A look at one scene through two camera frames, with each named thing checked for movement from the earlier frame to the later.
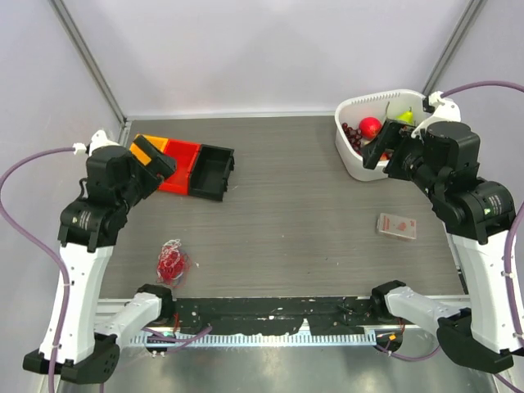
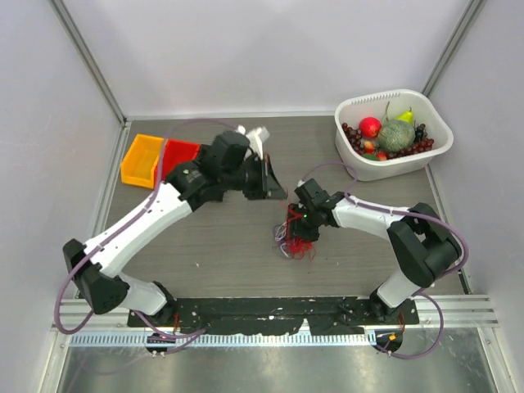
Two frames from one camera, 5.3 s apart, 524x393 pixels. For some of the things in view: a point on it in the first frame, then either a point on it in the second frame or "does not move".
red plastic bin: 186,151 does not move
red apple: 370,127 does not move
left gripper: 160,164 to 268,187
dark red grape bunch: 354,137 does not move
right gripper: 394,135 to 296,228
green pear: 407,115 does not move
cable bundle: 173,264 to 291,247
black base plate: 273,316 does not move
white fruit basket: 384,105 does not move
